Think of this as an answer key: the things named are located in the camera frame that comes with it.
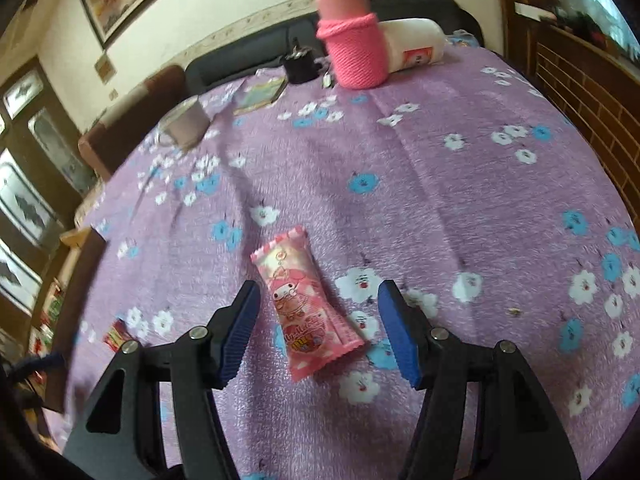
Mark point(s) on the brown armchair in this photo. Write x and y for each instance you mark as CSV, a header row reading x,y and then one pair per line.
x,y
106,145

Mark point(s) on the cardboard box tray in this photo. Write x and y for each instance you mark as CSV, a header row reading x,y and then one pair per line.
x,y
61,305

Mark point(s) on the black sofa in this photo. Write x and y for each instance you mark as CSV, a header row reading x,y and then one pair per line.
x,y
267,47

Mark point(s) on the small red candy packet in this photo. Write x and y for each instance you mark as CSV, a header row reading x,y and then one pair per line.
x,y
117,334

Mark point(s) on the small black cup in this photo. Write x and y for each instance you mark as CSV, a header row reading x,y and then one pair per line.
x,y
301,66

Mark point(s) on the pink cartoon candy packet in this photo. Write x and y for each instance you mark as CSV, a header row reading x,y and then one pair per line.
x,y
314,333

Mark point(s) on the small green booklet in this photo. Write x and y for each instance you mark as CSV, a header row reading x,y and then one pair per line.
x,y
260,96

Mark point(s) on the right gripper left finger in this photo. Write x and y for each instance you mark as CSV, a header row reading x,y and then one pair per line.
x,y
119,434

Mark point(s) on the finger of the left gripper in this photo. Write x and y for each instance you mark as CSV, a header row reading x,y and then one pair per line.
x,y
35,364

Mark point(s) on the wooden glass-panel door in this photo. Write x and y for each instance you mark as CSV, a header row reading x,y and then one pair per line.
x,y
43,181

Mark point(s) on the purple floral tablecloth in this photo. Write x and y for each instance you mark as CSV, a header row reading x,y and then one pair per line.
x,y
501,208

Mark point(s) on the pink knit-sleeved bottle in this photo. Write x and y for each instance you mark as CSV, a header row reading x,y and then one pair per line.
x,y
356,45

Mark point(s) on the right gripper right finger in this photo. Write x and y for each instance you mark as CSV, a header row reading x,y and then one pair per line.
x,y
491,391

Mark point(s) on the white ceramic mug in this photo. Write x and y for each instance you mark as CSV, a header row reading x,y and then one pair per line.
x,y
183,126

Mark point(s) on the white plastic jar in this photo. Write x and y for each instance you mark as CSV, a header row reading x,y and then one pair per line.
x,y
412,42

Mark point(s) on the wooden cabinet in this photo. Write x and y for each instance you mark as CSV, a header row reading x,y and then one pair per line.
x,y
564,47

